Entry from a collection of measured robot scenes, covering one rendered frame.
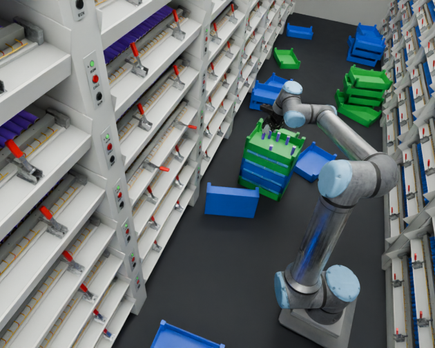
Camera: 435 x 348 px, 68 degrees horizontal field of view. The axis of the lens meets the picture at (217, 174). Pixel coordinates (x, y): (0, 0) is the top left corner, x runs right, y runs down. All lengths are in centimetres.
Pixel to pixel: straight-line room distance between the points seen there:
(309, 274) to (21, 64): 112
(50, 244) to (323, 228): 81
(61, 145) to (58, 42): 21
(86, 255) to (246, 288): 97
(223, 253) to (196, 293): 27
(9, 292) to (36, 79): 44
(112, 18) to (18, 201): 43
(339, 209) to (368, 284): 97
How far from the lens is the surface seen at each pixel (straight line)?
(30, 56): 68
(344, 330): 178
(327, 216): 112
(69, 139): 79
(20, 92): 62
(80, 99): 75
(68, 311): 117
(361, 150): 124
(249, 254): 188
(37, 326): 99
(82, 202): 91
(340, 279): 150
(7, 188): 72
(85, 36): 72
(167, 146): 131
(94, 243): 106
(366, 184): 106
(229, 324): 170
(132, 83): 95
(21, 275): 83
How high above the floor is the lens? 160
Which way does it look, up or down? 46 degrees down
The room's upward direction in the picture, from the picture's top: 7 degrees clockwise
